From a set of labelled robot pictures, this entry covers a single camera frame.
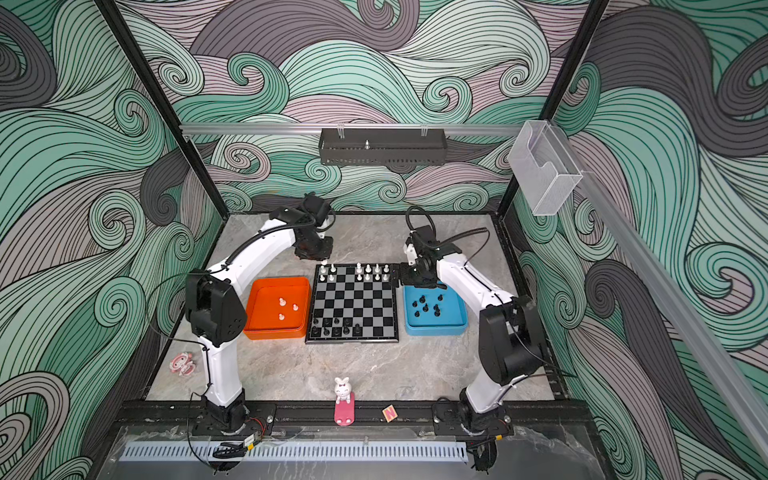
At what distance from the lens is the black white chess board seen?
0.87 metres

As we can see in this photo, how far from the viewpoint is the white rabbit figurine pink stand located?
73 cm

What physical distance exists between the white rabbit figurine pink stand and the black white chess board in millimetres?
155

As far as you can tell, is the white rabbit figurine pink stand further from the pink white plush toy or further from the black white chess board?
the pink white plush toy
